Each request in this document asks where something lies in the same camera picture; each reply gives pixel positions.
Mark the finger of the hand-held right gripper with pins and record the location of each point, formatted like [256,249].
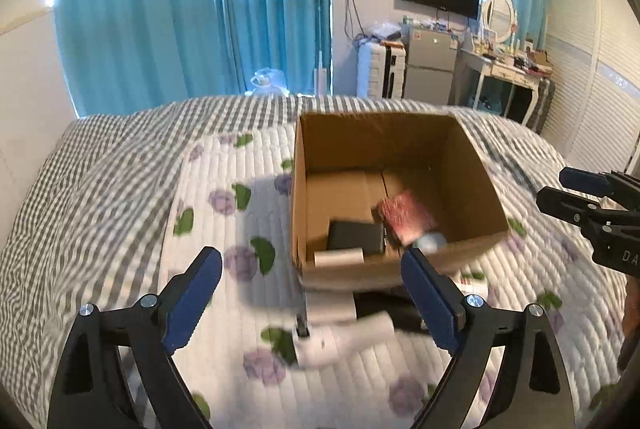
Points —
[562,204]
[587,179]

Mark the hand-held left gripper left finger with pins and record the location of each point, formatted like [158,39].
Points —
[192,299]

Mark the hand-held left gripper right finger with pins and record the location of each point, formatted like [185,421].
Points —
[431,301]

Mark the white plastic bottle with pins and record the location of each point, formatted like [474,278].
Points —
[345,339]

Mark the brown cardboard box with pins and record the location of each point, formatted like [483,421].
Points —
[465,179]

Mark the person's right forearm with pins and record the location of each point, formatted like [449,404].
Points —
[631,324]

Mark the light blue round container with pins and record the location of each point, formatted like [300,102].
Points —
[431,243]

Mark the red patterned box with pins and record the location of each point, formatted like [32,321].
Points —
[406,215]

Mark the black rectangular box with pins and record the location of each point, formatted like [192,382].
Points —
[355,236]

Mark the white floral quilt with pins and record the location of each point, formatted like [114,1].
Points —
[240,209]

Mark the white roll in box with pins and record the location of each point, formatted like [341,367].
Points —
[338,257]

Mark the white rectangular box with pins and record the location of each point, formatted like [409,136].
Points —
[327,306]

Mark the white louvred wardrobe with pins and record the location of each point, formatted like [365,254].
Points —
[595,69]

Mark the white dressing table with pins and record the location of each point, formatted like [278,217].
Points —
[505,74]

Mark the white oval mirror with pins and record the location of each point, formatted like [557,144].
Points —
[500,15]

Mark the silver small fridge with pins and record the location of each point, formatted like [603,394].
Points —
[430,64]

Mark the white suitcase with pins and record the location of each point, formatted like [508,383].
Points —
[380,69]

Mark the clear plastic bag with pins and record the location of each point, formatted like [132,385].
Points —
[267,81]

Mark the wide blue window curtain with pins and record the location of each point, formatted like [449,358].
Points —
[150,4]

